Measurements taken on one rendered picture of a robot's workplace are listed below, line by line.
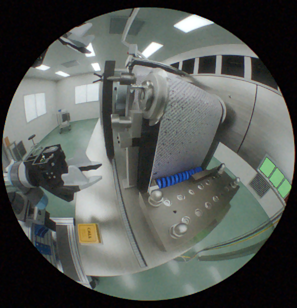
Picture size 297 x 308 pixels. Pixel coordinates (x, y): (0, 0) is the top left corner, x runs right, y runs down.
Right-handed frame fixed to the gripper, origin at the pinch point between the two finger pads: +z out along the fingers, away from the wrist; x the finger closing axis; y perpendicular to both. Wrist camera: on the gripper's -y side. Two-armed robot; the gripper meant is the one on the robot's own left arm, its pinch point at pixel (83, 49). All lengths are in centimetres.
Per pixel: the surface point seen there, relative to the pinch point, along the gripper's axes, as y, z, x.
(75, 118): -228, -95, 549
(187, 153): -1.9, 38.4, -6.9
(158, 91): 1.4, 19.4, -6.3
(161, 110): -0.7, 22.4, -7.0
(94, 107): -110, -29, 549
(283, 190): 16, 50, -43
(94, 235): -37.1, 25.6, -17.6
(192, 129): 3.1, 32.4, -6.9
